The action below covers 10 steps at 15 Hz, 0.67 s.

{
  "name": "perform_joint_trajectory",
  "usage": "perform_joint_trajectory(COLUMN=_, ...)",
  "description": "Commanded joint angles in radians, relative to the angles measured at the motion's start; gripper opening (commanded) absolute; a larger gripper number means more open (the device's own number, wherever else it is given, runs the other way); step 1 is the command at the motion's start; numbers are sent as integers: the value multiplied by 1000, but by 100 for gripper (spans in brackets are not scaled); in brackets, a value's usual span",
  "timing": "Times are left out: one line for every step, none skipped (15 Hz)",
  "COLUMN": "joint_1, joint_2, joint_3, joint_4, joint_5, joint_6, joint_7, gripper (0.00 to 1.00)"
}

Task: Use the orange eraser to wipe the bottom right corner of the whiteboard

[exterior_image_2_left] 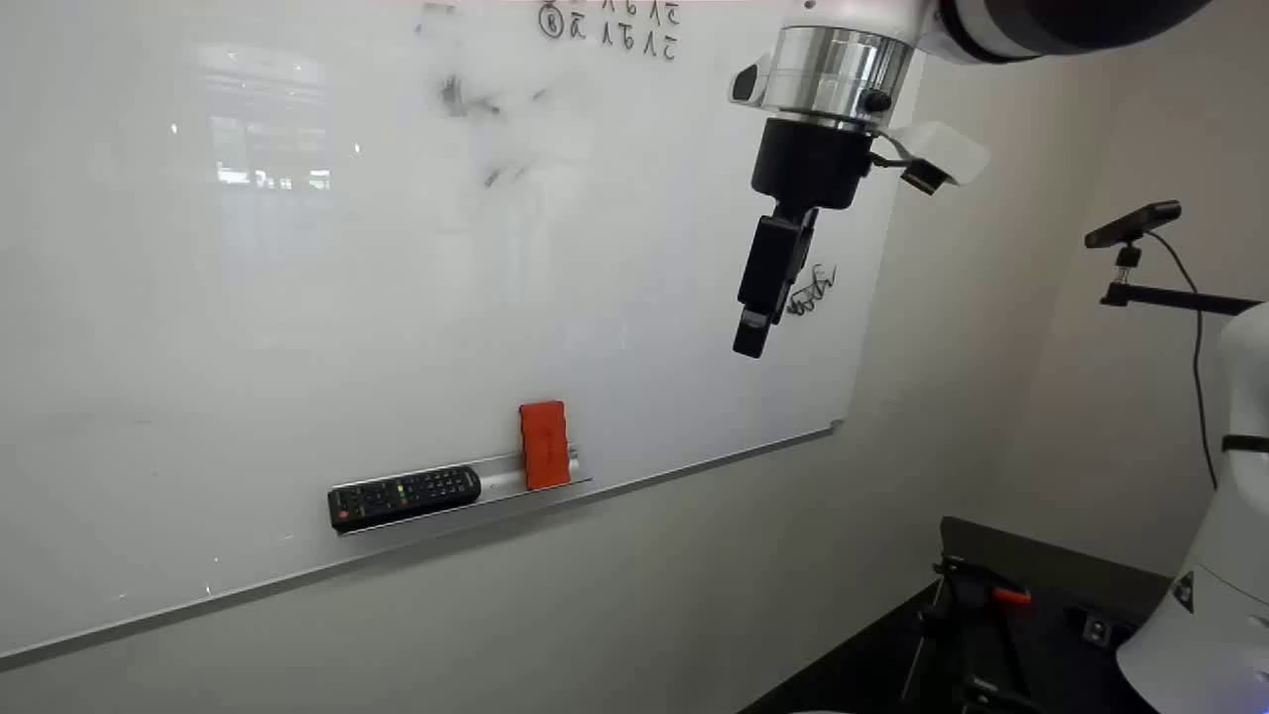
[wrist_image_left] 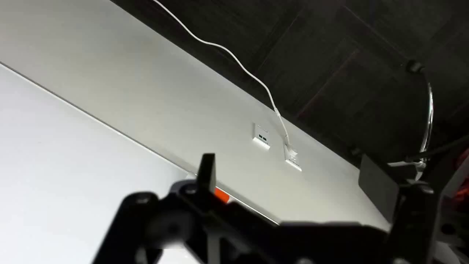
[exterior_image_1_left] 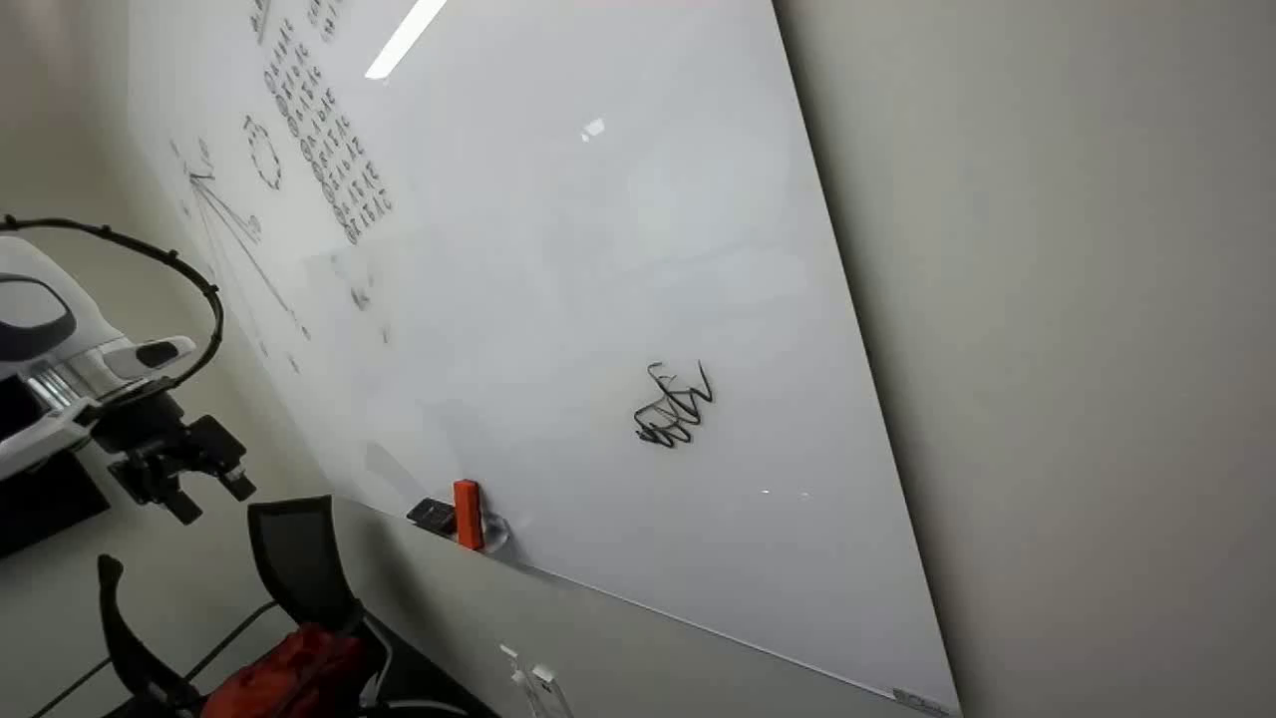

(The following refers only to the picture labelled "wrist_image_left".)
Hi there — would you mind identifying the black clamp with red handle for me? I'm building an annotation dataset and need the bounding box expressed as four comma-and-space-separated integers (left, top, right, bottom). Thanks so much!
452, 147, 469, 202

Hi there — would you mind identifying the thin camera cable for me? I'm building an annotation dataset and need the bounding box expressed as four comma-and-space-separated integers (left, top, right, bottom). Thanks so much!
407, 58, 437, 169

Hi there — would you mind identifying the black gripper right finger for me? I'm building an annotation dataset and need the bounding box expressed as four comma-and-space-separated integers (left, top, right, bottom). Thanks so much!
358, 152, 440, 264

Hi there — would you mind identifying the white wall outlet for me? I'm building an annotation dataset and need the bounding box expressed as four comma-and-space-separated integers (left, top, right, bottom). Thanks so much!
250, 121, 272, 150

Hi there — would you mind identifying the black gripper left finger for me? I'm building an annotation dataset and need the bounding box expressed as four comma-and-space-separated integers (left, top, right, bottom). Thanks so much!
93, 152, 232, 264

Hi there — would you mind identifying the white wall plug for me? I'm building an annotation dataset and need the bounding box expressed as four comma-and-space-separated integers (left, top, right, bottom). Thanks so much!
283, 145, 305, 172

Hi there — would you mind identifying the white power cable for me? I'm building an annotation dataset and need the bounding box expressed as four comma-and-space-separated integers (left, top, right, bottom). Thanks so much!
153, 0, 297, 158

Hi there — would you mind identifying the orange felt eraser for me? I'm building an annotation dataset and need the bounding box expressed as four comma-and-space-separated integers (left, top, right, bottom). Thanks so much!
213, 187, 232, 203

